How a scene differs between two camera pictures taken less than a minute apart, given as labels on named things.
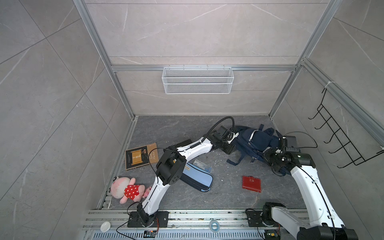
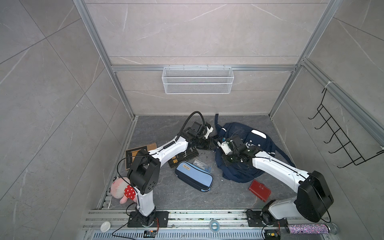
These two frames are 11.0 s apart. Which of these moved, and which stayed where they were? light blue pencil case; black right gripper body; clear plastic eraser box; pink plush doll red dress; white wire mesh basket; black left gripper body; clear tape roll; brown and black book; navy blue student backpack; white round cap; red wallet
Moved: black right gripper body; navy blue student backpack; black left gripper body; red wallet
Stayed: clear plastic eraser box; pink plush doll red dress; white wire mesh basket; brown and black book; light blue pencil case; white round cap; clear tape roll
